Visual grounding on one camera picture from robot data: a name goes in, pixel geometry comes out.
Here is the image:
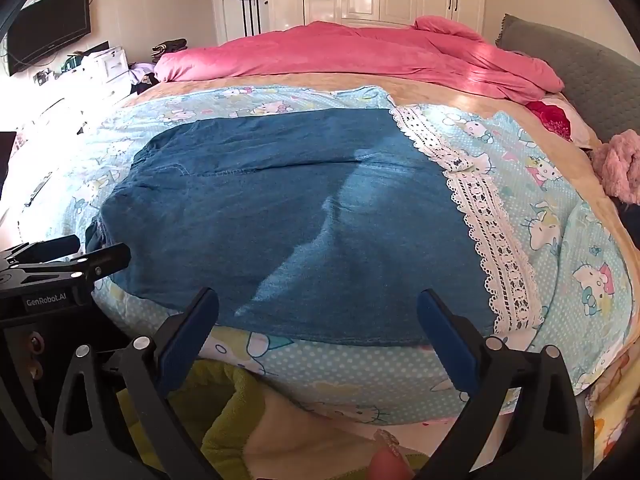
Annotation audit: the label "red floral pillow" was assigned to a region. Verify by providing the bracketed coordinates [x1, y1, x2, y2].
[525, 97, 576, 142]

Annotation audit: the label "pink duvet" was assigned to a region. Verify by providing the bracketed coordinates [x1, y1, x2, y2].
[152, 16, 565, 106]

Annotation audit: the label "yellow printed blanket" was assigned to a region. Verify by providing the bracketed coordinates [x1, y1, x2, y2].
[582, 350, 632, 466]

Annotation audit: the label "pink fluffy cloth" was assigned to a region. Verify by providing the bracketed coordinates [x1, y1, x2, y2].
[590, 129, 640, 201]

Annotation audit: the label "person's right hand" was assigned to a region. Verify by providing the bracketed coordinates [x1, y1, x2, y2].
[367, 430, 416, 480]

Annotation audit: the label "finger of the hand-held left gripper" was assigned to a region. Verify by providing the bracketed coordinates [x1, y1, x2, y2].
[6, 242, 132, 282]
[0, 235, 82, 262]

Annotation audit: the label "white drawer unit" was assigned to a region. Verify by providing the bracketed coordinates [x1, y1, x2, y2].
[80, 46, 133, 97]

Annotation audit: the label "black wall television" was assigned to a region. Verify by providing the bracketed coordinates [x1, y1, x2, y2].
[6, 0, 92, 76]

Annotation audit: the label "light blue cartoon printed sheet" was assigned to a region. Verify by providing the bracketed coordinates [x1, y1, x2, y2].
[20, 85, 632, 426]

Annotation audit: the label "purple cloth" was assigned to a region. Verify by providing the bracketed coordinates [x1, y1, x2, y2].
[129, 62, 158, 86]

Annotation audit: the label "grey padded headboard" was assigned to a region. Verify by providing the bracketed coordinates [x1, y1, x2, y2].
[495, 14, 640, 146]

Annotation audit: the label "green fleece garment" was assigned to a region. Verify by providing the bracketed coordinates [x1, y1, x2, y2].
[117, 357, 266, 480]

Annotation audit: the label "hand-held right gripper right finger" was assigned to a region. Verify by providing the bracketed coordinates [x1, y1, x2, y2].
[417, 288, 583, 480]

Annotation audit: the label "white dresser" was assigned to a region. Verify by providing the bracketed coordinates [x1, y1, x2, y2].
[0, 76, 123, 171]

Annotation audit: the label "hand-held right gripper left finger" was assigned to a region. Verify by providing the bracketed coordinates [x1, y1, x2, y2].
[51, 286, 221, 480]

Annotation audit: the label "blue denim pants lace trim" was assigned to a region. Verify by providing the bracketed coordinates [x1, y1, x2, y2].
[85, 104, 546, 348]

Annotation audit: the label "white door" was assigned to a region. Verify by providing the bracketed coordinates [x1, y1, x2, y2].
[210, 0, 271, 46]

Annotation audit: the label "dark folded clothes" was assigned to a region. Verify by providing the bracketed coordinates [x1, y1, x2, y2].
[151, 39, 188, 59]

